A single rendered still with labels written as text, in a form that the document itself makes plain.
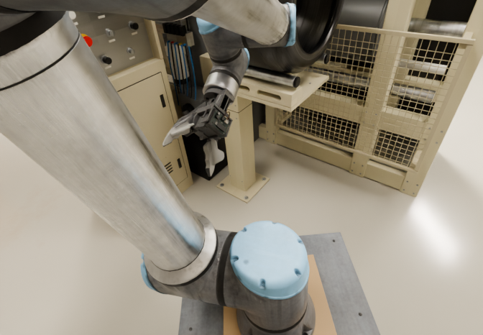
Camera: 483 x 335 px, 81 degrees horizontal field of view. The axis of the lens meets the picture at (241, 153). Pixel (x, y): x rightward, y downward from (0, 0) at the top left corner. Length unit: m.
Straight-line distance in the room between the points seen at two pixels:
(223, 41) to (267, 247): 0.48
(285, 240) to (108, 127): 0.40
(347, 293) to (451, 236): 1.17
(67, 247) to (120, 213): 1.63
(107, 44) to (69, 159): 1.16
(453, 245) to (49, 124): 1.88
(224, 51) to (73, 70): 0.51
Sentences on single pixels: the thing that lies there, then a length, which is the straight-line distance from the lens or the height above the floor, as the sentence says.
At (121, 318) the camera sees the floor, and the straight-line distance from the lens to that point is 1.63.
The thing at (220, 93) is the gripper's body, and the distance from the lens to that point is 0.73.
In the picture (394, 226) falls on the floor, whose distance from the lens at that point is 1.89.
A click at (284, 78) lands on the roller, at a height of 0.91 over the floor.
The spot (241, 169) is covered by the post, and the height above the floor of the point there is 0.21.
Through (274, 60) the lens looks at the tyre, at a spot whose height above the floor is 1.01.
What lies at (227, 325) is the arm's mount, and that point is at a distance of 0.81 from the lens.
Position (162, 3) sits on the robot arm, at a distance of 0.22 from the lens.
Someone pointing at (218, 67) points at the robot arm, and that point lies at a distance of 0.78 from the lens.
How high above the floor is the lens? 1.39
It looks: 39 degrees down
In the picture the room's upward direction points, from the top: 5 degrees counter-clockwise
